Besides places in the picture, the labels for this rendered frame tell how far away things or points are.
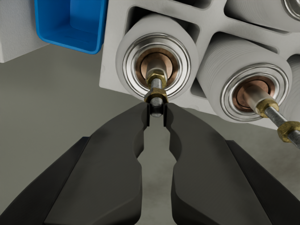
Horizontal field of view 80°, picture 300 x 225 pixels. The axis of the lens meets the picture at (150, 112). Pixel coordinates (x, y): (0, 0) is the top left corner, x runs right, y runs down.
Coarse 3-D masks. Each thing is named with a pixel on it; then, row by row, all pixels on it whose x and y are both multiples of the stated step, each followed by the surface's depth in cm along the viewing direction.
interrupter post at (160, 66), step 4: (152, 60) 20; (156, 60) 19; (160, 60) 19; (148, 64) 19; (152, 64) 18; (156, 64) 18; (160, 64) 18; (164, 64) 19; (148, 68) 18; (152, 68) 17; (156, 68) 17; (160, 68) 17; (164, 68) 18; (148, 72) 17; (164, 72) 17
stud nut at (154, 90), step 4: (152, 88) 14; (156, 88) 14; (148, 92) 14; (152, 92) 13; (156, 92) 13; (160, 92) 13; (164, 92) 13; (144, 96) 14; (148, 96) 13; (152, 96) 13; (156, 96) 13; (160, 96) 13; (164, 96) 13; (144, 100) 13; (148, 100) 13; (164, 100) 13
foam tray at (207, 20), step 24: (120, 0) 23; (144, 0) 23; (168, 0) 23; (192, 0) 32; (216, 0) 23; (120, 24) 24; (192, 24) 29; (216, 24) 24; (240, 24) 24; (288, 48) 25; (192, 96) 30; (264, 120) 32
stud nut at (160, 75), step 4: (152, 72) 17; (156, 72) 17; (160, 72) 17; (148, 76) 17; (152, 76) 16; (156, 76) 16; (160, 76) 16; (164, 76) 16; (148, 80) 17; (164, 80) 17; (148, 84) 17; (164, 84) 17
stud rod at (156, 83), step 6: (156, 78) 16; (156, 84) 15; (150, 102) 13; (156, 102) 13; (162, 102) 13; (150, 108) 12; (156, 108) 12; (162, 108) 12; (150, 114) 13; (156, 114) 12
